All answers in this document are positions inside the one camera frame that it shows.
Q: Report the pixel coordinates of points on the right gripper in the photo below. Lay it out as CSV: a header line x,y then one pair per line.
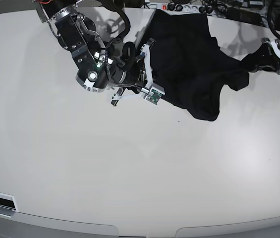
x,y
139,72

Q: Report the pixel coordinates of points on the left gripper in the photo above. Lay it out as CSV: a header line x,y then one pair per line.
x,y
269,61

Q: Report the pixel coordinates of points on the black t-shirt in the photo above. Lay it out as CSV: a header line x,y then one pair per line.
x,y
188,63

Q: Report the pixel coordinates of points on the white power strip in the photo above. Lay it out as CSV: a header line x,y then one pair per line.
x,y
177,8

